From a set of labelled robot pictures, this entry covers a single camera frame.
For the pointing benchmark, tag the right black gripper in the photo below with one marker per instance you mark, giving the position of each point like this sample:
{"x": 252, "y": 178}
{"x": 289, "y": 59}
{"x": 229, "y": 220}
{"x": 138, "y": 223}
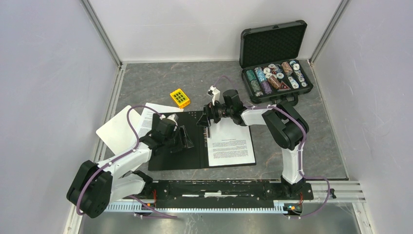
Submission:
{"x": 211, "y": 110}

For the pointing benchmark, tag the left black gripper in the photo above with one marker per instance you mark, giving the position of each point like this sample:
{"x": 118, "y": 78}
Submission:
{"x": 185, "y": 139}

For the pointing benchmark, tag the red folder with black inside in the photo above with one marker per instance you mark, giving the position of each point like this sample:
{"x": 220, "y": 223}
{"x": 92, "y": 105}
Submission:
{"x": 193, "y": 158}

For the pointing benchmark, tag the printed paper sheet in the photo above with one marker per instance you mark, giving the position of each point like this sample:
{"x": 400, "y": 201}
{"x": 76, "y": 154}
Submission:
{"x": 145, "y": 122}
{"x": 229, "y": 145}

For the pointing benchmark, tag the white card sheet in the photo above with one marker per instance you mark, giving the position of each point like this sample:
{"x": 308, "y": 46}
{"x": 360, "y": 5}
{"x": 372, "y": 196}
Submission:
{"x": 116, "y": 133}

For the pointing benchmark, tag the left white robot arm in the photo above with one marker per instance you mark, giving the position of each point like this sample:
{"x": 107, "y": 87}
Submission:
{"x": 96, "y": 185}

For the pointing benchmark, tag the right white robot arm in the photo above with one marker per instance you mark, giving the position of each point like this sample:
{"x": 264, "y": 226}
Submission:
{"x": 285, "y": 124}

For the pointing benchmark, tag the metal folder clip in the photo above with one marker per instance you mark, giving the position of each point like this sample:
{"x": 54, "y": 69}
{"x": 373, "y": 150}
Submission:
{"x": 206, "y": 135}

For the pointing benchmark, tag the yellow green toy block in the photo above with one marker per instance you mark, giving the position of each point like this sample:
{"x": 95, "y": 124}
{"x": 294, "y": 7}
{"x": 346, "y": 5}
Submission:
{"x": 180, "y": 98}

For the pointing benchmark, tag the black poker chip case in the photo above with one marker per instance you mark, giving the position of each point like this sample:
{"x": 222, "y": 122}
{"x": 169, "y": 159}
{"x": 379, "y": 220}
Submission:
{"x": 268, "y": 58}

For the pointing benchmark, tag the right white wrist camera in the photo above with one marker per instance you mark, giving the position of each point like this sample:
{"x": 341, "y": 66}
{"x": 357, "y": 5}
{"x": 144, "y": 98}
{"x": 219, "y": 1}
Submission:
{"x": 214, "y": 93}

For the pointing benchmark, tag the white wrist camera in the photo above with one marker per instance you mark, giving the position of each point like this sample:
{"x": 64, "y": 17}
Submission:
{"x": 214, "y": 93}
{"x": 174, "y": 118}

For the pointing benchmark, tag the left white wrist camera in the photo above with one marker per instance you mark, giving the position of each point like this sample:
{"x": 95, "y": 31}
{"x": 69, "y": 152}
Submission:
{"x": 174, "y": 118}

